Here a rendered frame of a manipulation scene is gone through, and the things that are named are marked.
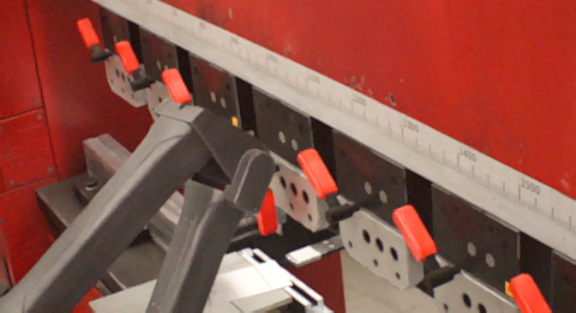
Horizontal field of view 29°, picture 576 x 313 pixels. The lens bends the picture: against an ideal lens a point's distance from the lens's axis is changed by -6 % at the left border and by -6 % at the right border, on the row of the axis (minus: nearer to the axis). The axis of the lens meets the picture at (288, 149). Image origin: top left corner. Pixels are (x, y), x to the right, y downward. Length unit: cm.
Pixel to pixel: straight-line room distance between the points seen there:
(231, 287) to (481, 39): 79
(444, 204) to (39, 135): 141
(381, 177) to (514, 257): 24
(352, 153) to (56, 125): 124
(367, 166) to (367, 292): 232
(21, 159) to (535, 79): 163
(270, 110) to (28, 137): 105
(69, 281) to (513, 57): 51
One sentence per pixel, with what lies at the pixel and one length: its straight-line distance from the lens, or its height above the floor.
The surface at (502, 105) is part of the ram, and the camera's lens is 106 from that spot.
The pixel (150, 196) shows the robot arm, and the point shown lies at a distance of 123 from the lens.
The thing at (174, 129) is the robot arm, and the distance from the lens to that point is 124.
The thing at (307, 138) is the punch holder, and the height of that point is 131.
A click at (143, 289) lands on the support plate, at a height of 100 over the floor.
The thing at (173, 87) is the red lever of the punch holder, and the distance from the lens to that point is 169.
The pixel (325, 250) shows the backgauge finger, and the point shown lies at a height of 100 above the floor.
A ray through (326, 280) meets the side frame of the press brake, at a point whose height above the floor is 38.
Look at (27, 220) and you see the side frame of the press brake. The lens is 253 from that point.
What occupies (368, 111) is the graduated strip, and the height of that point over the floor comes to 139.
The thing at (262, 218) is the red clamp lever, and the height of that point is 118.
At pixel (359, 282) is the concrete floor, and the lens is 368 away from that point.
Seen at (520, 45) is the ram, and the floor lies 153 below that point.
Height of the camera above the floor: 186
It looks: 23 degrees down
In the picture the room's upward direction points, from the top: 7 degrees counter-clockwise
